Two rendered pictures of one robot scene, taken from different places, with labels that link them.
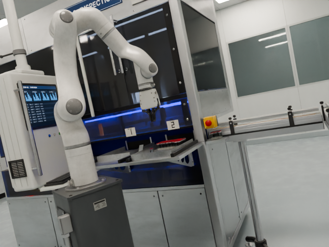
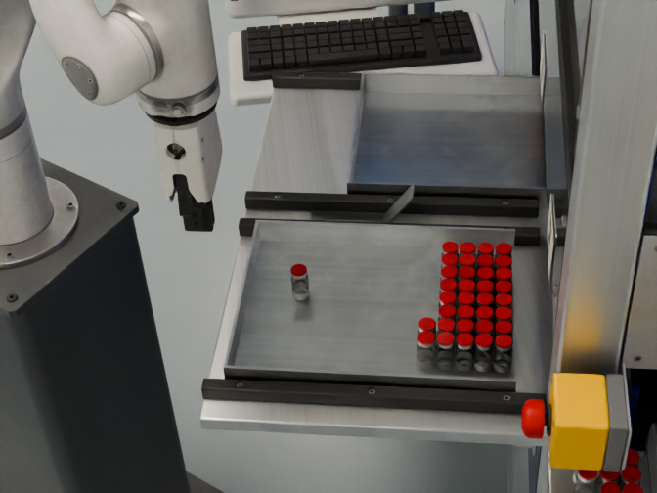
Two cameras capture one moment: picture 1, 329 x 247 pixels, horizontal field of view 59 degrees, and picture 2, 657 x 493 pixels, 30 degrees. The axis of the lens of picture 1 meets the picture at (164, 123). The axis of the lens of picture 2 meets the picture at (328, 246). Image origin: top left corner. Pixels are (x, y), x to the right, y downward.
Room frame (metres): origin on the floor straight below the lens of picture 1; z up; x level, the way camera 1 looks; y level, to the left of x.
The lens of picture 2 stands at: (1.38, -0.96, 1.99)
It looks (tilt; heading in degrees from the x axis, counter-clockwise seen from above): 43 degrees down; 72
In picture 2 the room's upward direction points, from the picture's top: 4 degrees counter-clockwise
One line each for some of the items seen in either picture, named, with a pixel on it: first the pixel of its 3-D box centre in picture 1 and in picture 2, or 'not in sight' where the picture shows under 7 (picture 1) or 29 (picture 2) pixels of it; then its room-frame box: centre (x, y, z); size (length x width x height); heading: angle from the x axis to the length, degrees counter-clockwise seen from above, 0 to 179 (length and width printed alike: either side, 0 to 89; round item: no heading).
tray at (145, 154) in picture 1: (163, 149); (376, 304); (1.76, 0.03, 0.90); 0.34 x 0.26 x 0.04; 154
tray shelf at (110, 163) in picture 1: (144, 155); (418, 229); (1.87, 0.17, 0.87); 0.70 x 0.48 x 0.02; 64
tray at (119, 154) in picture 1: (127, 151); (473, 137); (2.01, 0.29, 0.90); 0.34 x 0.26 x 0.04; 154
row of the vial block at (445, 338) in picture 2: (169, 145); (447, 303); (1.83, 0.00, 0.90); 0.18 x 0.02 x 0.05; 64
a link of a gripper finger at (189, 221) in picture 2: (154, 114); (194, 214); (1.55, 0.04, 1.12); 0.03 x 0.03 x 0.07; 65
